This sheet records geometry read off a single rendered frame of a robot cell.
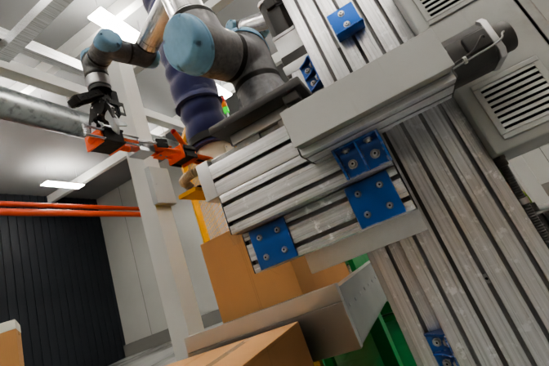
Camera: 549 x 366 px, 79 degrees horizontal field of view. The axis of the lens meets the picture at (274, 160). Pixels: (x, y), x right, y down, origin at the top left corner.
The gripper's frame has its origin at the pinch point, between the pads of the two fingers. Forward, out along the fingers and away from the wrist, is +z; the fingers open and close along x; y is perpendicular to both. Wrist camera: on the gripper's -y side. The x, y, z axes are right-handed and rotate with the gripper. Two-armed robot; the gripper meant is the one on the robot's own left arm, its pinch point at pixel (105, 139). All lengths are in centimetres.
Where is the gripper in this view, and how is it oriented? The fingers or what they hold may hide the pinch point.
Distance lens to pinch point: 118.3
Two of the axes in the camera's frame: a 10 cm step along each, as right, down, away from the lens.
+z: 3.5, 8.9, -3.0
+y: 4.5, 1.2, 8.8
